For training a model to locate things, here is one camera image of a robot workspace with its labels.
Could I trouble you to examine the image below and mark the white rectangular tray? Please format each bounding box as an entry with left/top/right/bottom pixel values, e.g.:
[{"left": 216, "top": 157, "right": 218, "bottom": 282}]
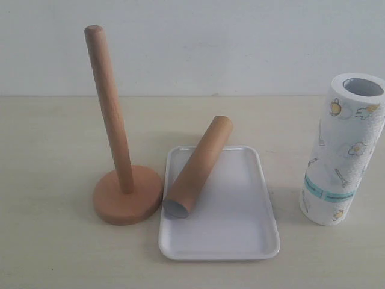
[{"left": 158, "top": 146, "right": 280, "bottom": 261}]

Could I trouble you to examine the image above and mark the wooden paper towel holder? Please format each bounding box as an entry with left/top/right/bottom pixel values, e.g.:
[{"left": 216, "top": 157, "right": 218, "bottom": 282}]
[{"left": 84, "top": 25, "right": 163, "bottom": 225}]

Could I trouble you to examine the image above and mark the brown cardboard tube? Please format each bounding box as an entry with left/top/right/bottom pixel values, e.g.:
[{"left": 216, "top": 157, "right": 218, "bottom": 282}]
[{"left": 163, "top": 116, "right": 233, "bottom": 219}]

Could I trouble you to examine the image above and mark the printed white paper towel roll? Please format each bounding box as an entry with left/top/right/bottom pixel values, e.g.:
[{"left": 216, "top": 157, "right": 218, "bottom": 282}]
[{"left": 299, "top": 73, "right": 384, "bottom": 226}]

